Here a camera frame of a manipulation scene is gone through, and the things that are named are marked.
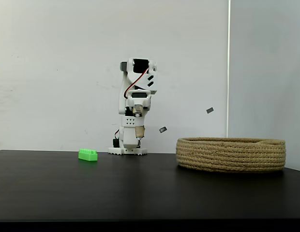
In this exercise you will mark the green lego block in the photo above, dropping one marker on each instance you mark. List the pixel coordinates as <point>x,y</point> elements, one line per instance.
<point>87,155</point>

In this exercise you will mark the grey tape piece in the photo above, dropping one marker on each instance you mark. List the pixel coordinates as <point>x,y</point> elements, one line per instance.
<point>163,129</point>
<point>210,110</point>

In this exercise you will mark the white vertical wall trim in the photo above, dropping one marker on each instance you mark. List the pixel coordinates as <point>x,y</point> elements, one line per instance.
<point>229,72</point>

